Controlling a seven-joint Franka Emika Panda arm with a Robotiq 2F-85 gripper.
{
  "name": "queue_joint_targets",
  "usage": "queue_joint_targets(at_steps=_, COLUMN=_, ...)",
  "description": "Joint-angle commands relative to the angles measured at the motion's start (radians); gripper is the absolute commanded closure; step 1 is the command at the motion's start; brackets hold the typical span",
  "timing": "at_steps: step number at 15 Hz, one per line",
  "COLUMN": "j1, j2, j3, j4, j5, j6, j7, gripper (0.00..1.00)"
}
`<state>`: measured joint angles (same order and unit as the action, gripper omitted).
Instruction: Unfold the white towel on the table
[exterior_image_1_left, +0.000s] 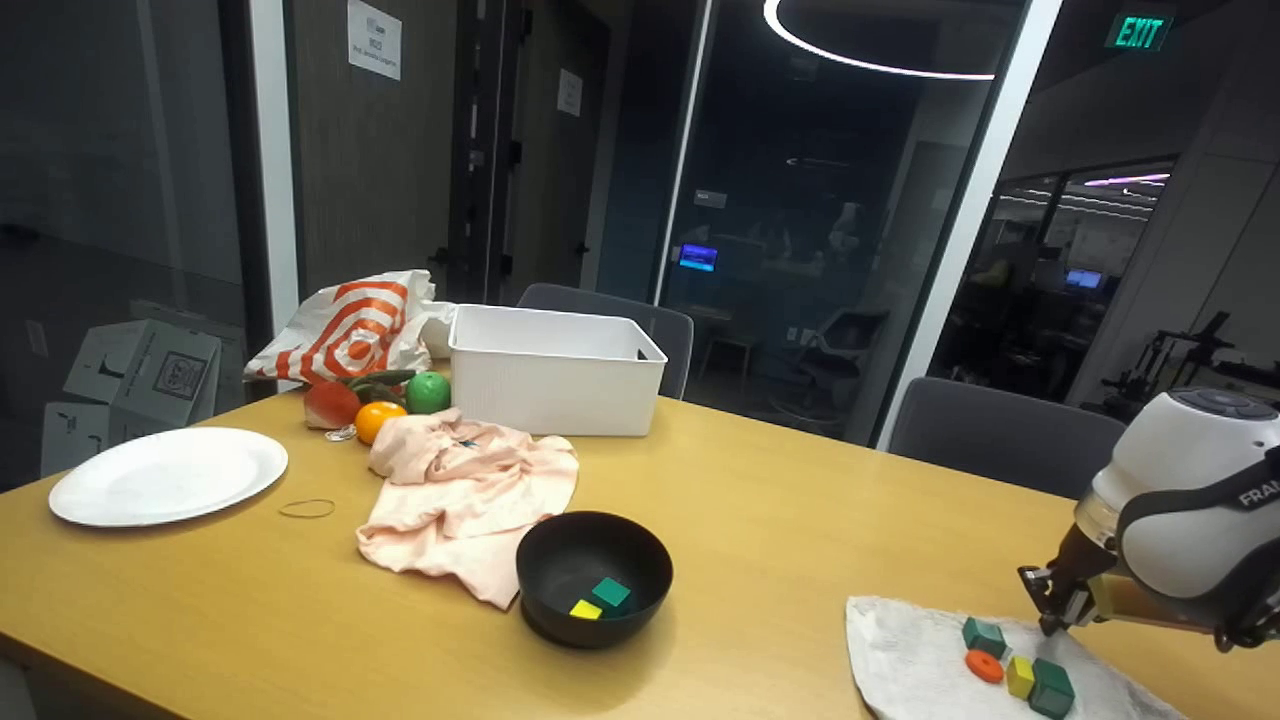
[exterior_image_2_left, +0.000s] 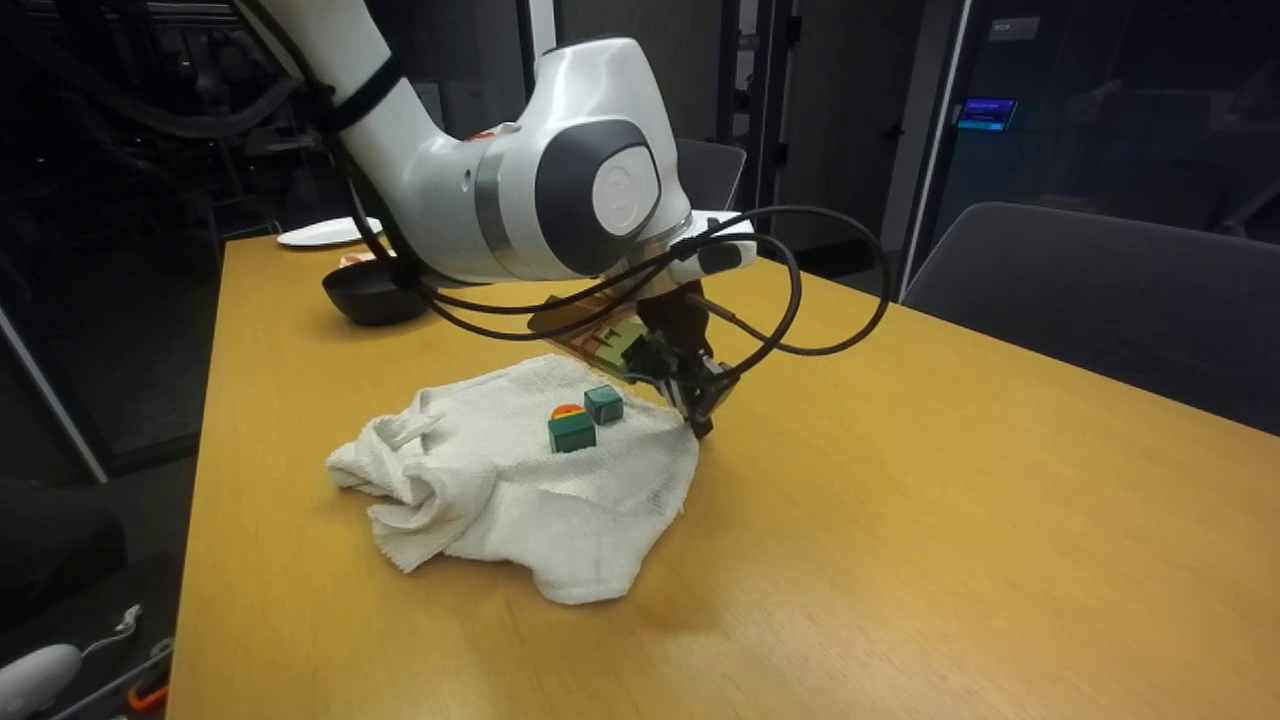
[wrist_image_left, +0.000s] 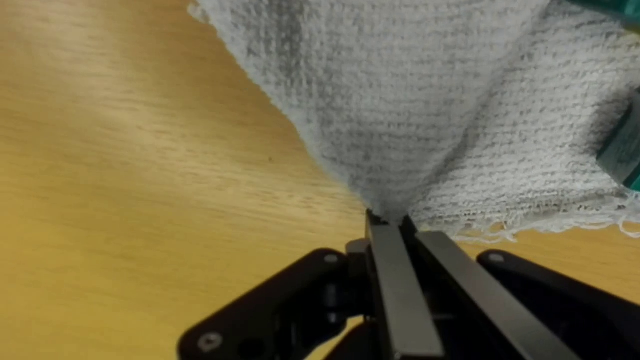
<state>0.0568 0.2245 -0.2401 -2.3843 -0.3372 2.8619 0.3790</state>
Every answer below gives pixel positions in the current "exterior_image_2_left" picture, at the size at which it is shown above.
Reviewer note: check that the slanted white window post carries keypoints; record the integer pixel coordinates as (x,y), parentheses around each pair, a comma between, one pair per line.
(935,147)

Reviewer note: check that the orange toy block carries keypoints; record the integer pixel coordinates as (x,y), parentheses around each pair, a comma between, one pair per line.
(564,410)

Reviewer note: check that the white towel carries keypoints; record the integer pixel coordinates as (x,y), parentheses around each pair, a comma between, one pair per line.
(521,493)

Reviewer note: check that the blue lit screen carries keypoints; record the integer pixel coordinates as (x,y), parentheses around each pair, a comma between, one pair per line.
(984,115)

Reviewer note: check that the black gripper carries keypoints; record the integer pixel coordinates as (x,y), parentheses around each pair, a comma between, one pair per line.
(667,340)

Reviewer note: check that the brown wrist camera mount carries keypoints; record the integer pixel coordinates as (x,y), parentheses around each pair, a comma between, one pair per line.
(582,326)

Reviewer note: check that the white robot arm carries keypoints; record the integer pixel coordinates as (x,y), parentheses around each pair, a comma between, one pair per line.
(521,175)

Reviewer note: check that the green toy block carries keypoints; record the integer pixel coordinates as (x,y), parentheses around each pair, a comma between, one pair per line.
(605,404)
(575,435)

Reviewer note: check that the grey office chair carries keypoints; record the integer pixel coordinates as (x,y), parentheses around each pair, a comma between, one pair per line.
(712,171)
(1106,301)

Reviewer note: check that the black bowl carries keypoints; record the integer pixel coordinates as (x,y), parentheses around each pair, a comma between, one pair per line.
(379,291)

